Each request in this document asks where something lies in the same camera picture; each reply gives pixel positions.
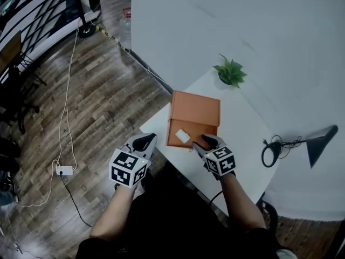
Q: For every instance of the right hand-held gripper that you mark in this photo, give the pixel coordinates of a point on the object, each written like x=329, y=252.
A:
x=221, y=160

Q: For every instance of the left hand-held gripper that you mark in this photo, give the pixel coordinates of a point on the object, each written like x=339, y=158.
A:
x=126, y=169

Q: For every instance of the orange drawer box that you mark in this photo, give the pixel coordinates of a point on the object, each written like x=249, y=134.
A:
x=195, y=109

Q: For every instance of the person's left forearm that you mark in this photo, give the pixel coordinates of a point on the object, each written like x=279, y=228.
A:
x=113, y=214

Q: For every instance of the person's right forearm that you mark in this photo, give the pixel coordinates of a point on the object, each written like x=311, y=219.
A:
x=242, y=204

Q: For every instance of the small green potted plant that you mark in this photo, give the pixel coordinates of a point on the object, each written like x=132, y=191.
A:
x=231, y=73

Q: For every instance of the white power strip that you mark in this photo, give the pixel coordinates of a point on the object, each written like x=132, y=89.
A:
x=64, y=170

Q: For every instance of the person's black clothing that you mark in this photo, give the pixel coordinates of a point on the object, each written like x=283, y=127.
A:
x=175, y=225

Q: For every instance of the black chair under table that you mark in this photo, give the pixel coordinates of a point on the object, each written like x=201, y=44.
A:
x=272, y=214

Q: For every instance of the black desk lamp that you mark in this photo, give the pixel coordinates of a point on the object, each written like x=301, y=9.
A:
x=320, y=144

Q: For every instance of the clear water bottle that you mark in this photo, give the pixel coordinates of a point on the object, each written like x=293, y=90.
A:
x=125, y=31

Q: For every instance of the black coat stand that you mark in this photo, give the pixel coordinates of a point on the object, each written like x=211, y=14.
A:
x=86, y=32

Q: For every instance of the black office chair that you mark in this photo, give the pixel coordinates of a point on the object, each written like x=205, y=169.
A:
x=10, y=96

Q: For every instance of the brown wooden table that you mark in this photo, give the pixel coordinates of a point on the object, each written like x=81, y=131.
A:
x=10, y=50

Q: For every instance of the black metal railing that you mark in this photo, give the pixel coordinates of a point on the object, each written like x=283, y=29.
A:
x=32, y=7

